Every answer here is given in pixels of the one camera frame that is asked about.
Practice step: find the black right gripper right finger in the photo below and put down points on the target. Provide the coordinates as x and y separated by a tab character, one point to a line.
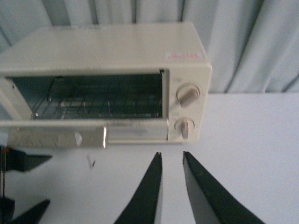
211	203

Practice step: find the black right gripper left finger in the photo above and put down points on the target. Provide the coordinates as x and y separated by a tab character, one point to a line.
145	206

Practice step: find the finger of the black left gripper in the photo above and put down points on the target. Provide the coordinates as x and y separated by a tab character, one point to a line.
17	160
33	215

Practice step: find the oven door with beige handle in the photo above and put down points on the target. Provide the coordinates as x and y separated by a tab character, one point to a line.
83	133

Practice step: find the cream Toshiba toaster oven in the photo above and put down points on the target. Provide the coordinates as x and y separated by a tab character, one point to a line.
73	61

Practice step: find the lower beige oven knob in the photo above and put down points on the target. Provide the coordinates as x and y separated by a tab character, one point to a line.
184	127

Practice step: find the beige oven knob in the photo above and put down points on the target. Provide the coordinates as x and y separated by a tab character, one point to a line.
184	127
187	94

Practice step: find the upper beige oven knob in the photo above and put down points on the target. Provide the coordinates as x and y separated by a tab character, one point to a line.
187	94

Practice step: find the wire oven rack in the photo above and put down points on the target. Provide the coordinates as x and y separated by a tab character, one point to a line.
106	106

